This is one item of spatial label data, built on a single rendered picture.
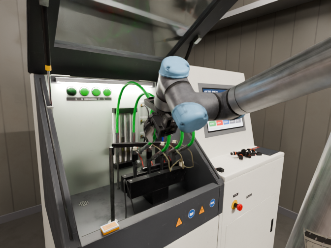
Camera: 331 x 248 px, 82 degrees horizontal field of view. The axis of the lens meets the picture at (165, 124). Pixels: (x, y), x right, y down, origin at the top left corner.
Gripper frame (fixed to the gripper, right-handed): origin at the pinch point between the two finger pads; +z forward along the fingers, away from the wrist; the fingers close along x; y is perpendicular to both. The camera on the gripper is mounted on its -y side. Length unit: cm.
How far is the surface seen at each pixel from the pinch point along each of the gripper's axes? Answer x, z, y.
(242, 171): 44, 25, 24
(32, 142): -78, 138, -112
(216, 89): 63, 19, -29
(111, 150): -17.5, 5.5, -1.9
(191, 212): 5.7, 20.2, 30.4
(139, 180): -8.4, 23.1, 8.1
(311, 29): 202, 7, -63
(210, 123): 48, 28, -10
